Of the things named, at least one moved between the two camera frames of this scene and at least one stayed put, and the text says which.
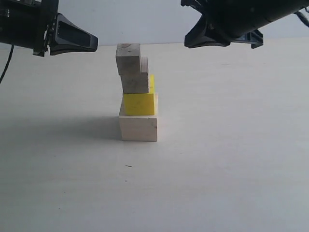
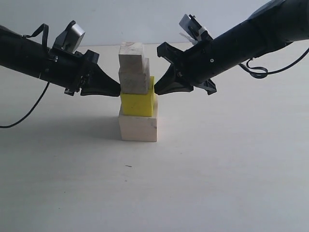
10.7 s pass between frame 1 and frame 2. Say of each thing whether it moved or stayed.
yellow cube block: stayed
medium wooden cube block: stayed
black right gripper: moved
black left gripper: moved
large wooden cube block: stayed
